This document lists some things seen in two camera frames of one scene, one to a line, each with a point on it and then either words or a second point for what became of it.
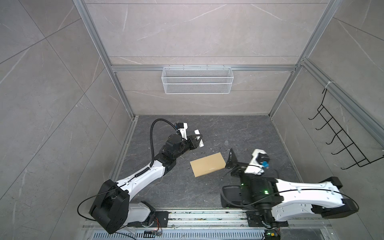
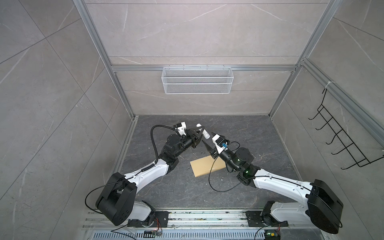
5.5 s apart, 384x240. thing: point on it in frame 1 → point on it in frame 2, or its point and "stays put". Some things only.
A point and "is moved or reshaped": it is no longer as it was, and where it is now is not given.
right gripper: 239,169 → 212,151
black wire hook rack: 356,154 stays put
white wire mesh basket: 195,80 stays put
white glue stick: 196,131 is moved or reshaped
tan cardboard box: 207,164 stays put
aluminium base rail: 208,225 stays put
